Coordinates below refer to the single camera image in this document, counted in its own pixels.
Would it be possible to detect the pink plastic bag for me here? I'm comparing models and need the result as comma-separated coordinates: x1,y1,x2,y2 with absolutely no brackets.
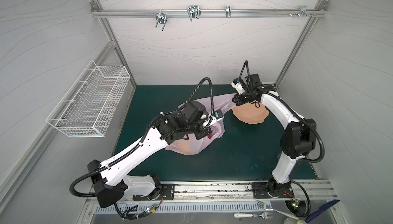
165,93,236,155

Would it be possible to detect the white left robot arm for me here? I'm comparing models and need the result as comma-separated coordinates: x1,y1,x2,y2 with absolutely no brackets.
69,98,217,208

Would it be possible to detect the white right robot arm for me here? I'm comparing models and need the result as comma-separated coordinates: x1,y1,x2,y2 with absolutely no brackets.
231,60,325,198

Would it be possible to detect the brown fruit plate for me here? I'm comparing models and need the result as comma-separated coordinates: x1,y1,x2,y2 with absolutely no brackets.
232,102,270,124

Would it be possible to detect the green table mat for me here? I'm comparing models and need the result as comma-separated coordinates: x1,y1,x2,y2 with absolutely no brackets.
113,84,317,182

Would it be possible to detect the metal u-bolt clamp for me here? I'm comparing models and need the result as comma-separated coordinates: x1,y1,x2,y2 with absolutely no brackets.
187,5,201,21

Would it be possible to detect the metal hook clamp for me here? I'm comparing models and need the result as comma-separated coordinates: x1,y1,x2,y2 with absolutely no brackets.
155,12,168,31

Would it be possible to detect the silver fork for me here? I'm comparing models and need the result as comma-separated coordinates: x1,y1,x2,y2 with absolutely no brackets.
257,200,299,220

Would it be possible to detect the white cup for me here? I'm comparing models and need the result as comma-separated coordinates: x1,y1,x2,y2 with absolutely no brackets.
283,217,307,224

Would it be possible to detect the blue plastic knife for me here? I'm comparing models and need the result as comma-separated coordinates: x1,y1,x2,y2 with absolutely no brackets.
305,199,340,224

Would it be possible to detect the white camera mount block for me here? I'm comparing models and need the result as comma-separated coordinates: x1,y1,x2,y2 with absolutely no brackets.
231,79,246,95

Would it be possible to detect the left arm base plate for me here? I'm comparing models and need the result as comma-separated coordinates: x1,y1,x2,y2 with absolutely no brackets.
133,184,175,201

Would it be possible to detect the small metal bracket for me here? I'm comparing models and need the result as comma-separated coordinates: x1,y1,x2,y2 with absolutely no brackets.
226,6,232,18

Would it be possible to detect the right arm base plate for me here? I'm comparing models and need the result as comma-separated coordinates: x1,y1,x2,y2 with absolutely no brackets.
251,181,294,199

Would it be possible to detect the metal bolt bracket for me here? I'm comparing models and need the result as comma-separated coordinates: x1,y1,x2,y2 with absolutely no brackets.
288,6,316,18

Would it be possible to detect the white wire basket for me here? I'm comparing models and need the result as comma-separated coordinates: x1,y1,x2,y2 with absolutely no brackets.
46,60,130,138

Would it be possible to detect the white handled fork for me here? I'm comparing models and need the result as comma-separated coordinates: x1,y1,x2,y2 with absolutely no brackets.
233,212,274,219

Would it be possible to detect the aluminium crossbar rail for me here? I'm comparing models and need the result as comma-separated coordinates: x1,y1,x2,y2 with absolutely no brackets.
92,8,328,18

